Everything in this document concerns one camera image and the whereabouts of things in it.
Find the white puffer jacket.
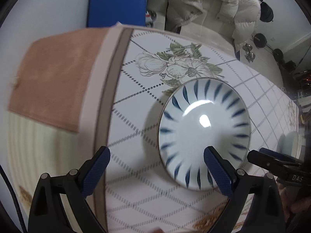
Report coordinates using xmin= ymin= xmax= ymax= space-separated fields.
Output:
xmin=165 ymin=0 xmax=260 ymax=53

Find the light blue dark-rimmed bowl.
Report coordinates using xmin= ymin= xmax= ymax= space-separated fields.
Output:
xmin=277 ymin=131 xmax=303 ymax=160

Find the diamond pattern floral tablecloth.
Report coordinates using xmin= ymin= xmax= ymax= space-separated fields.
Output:
xmin=79 ymin=25 xmax=304 ymax=233

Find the person's right hand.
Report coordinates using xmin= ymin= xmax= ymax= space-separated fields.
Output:
xmin=280 ymin=192 xmax=310 ymax=222

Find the barbell on floor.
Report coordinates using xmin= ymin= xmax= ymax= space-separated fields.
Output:
xmin=252 ymin=33 xmax=284 ymax=63

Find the blue folded mat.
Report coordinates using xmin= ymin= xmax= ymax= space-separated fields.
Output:
xmin=86 ymin=0 xmax=147 ymax=27

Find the blue striped white plate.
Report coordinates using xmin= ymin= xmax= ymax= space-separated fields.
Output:
xmin=158 ymin=78 xmax=250 ymax=191

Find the striped beige brown table mat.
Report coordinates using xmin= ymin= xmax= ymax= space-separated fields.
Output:
xmin=4 ymin=27 xmax=112 ymax=224

